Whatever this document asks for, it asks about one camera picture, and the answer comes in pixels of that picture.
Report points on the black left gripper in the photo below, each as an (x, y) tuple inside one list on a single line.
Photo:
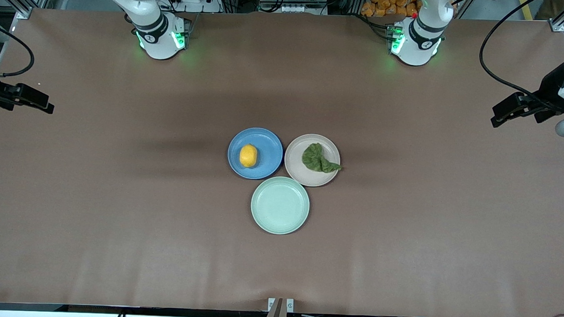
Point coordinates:
[(550, 86)]

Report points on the green lettuce leaf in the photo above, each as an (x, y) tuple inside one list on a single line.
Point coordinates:
[(315, 158)]

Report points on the white electronics unit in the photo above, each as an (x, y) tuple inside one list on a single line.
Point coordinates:
[(292, 1)]

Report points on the metal table edge bracket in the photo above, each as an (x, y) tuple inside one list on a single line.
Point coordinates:
[(280, 313)]

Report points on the pale green round plate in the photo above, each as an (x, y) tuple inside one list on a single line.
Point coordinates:
[(280, 205)]

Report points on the bag of orange fruit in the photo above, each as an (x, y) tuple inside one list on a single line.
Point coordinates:
[(390, 5)]

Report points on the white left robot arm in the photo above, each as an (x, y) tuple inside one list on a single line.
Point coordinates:
[(417, 46)]

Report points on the blue round plate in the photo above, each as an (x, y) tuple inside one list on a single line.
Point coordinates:
[(268, 153)]

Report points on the yellow lemon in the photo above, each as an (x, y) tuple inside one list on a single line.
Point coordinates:
[(248, 156)]

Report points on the beige round plate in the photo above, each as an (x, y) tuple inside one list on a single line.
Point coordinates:
[(296, 166)]

